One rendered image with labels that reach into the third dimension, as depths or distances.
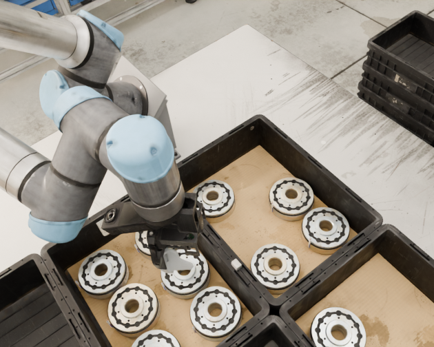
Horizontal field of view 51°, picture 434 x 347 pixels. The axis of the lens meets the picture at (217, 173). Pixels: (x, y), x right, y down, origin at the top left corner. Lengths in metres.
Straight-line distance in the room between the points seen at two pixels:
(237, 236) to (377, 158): 0.52
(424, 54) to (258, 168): 1.12
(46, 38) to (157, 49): 1.93
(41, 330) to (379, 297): 0.70
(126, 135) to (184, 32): 2.47
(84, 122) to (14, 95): 2.31
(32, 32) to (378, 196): 0.92
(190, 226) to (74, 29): 0.55
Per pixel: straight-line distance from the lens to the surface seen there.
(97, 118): 0.60
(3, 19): 0.94
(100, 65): 1.11
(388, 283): 1.03
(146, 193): 0.58
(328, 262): 0.91
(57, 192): 0.65
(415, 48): 2.11
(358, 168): 1.34
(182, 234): 0.71
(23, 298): 1.11
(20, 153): 0.71
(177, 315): 0.98
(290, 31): 2.95
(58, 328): 1.05
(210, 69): 1.62
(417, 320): 1.02
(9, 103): 2.88
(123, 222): 0.72
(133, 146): 0.53
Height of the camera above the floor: 1.75
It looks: 53 degrees down
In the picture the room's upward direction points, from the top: 8 degrees counter-clockwise
